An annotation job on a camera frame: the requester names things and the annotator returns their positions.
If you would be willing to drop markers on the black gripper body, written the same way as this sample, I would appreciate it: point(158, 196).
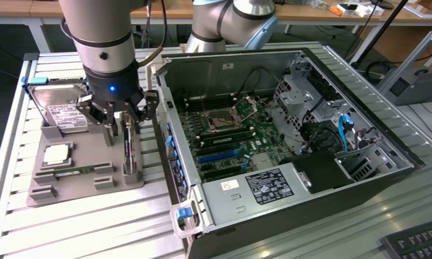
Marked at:
point(111, 81)

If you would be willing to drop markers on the graphics card with black fan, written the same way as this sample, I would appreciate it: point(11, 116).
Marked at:
point(130, 151)

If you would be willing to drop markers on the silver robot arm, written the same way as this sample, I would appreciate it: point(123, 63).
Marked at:
point(100, 27)

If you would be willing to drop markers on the silver hard disk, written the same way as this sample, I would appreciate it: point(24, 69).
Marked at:
point(58, 99)

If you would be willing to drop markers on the thin metal locking lever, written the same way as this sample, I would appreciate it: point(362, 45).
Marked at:
point(203, 102)

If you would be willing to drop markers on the grey parts rack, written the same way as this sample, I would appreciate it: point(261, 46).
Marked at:
point(90, 151)

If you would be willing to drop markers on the silver CPU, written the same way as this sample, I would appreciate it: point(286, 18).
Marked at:
point(58, 153)

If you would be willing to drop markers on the blue disk caddy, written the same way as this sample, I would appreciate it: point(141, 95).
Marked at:
point(38, 81)

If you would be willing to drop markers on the CPU socket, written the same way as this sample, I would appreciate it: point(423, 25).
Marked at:
point(219, 121)

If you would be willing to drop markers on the green RAM stick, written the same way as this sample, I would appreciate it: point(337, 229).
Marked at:
point(223, 140)
point(75, 170)

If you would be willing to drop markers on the black expansion slot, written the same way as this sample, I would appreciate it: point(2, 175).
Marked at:
point(223, 170)
point(225, 176)
point(217, 151)

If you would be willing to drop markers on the blue expansion slot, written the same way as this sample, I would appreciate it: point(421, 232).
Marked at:
point(217, 157)

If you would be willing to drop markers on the metal socket cover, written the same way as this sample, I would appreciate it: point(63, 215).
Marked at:
point(247, 108)

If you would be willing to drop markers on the green motherboard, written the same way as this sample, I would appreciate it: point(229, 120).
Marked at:
point(227, 164)

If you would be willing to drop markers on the silver chipset heatsink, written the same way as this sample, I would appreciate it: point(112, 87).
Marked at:
point(263, 162)

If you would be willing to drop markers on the wooden desk with white legs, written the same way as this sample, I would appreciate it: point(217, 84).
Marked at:
point(7, 8)
point(409, 19)

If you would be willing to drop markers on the blue case latch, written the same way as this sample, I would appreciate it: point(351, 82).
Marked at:
point(183, 213)

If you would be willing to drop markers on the grey power supply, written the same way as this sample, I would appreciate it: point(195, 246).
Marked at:
point(230, 205)

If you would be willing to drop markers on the silver disk bay cage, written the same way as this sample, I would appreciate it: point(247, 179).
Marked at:
point(333, 106)

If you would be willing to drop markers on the black plastic cover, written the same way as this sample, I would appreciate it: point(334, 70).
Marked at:
point(321, 172)

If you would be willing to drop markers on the black open PC case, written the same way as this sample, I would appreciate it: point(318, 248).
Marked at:
point(274, 229)

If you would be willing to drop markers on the orange and black device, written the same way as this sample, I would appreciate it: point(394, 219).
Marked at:
point(337, 10)

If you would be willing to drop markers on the silver disk bay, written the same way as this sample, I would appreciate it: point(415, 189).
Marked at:
point(378, 159)

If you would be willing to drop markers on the black tripod pole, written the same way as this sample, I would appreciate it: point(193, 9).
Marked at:
point(379, 31)

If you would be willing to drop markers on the white box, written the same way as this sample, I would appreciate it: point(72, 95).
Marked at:
point(369, 10)

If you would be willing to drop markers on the black round stand base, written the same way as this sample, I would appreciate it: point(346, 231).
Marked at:
point(382, 3)

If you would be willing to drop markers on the grey equipment box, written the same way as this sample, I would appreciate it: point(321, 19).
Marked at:
point(422, 89)

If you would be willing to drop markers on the white paper sheet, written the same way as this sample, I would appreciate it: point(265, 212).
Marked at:
point(429, 12)

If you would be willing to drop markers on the black keyboard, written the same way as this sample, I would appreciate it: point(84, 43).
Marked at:
point(418, 240)

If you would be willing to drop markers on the aluminium profile frame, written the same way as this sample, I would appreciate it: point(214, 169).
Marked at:
point(419, 54)

